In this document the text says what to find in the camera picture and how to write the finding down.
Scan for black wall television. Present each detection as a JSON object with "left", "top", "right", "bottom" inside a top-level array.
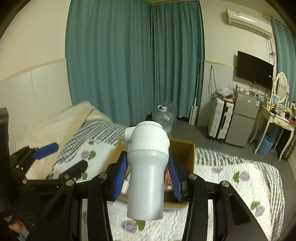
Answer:
[{"left": 236, "top": 51, "right": 274, "bottom": 89}]

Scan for pink patterned card case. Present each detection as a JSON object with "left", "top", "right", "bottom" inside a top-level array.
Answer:
[{"left": 164, "top": 168, "right": 173, "bottom": 187}]

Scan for brown cardboard box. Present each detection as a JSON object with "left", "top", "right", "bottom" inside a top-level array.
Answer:
[{"left": 102, "top": 138, "right": 195, "bottom": 211}]

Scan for clear water jug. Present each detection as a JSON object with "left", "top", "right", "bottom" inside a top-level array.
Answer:
[{"left": 152, "top": 105, "right": 174, "bottom": 138}]

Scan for person's hand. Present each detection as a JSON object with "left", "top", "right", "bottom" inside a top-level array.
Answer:
[{"left": 9, "top": 219, "right": 27, "bottom": 233}]

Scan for cream pillow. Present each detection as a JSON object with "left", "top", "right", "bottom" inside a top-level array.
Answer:
[{"left": 16, "top": 101, "right": 111, "bottom": 180}]

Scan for blue laundry basket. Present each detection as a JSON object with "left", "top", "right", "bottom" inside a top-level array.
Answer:
[{"left": 258, "top": 133, "right": 275, "bottom": 156}]

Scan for white oval vanity mirror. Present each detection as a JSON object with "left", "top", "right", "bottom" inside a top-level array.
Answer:
[{"left": 272, "top": 72, "right": 289, "bottom": 104}]

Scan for teal right window curtain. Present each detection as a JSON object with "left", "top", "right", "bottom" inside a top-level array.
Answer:
[{"left": 271, "top": 20, "right": 296, "bottom": 102}]

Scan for white hard suitcase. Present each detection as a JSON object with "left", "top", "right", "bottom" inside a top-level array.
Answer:
[{"left": 208, "top": 97, "right": 234, "bottom": 142}]

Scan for silver mini fridge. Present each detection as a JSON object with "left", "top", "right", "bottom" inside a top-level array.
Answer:
[{"left": 225, "top": 90, "right": 260, "bottom": 147}]

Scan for white dressing table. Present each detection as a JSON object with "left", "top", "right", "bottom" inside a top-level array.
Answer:
[{"left": 249, "top": 106, "right": 295, "bottom": 161}]

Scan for white air conditioner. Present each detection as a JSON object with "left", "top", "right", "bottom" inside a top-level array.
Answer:
[{"left": 225, "top": 9, "right": 273, "bottom": 39}]

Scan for white floral quilt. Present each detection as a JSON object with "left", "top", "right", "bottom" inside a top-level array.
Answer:
[{"left": 50, "top": 138, "right": 266, "bottom": 240}]

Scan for white cylindrical plug device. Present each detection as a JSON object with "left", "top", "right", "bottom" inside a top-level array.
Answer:
[{"left": 124, "top": 121, "right": 170, "bottom": 220}]

